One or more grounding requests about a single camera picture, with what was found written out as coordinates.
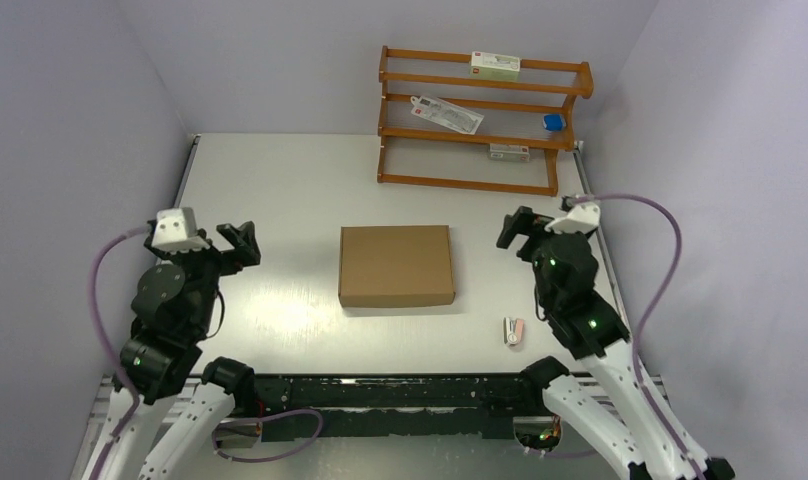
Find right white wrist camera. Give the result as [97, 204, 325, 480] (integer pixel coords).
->
[545, 196, 601, 236]

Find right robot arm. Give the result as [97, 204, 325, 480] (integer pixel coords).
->
[496, 202, 735, 479]

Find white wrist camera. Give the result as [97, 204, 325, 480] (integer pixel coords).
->
[545, 196, 601, 236]
[146, 207, 211, 254]

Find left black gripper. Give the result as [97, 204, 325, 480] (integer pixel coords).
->
[146, 219, 259, 334]

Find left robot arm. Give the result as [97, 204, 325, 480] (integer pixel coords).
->
[84, 209, 261, 479]

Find grey white box lower shelf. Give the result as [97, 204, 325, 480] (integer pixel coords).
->
[489, 143, 530, 163]

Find green white box top shelf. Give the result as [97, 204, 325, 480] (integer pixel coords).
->
[469, 51, 521, 82]

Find blue small object on shelf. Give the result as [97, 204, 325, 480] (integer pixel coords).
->
[542, 114, 568, 132]

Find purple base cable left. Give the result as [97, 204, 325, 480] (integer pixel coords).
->
[210, 408, 326, 465]

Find orange wooden shelf rack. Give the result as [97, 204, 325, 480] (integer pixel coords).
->
[376, 46, 595, 197]

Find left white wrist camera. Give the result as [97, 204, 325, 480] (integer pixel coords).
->
[146, 207, 211, 254]

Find brown cardboard box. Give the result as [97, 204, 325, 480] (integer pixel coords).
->
[338, 225, 456, 309]

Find pink white small device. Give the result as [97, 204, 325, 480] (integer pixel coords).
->
[502, 317, 525, 347]

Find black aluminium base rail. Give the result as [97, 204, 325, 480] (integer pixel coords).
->
[216, 373, 554, 442]

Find white plastic packet on shelf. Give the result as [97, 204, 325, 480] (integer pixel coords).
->
[410, 95, 484, 135]

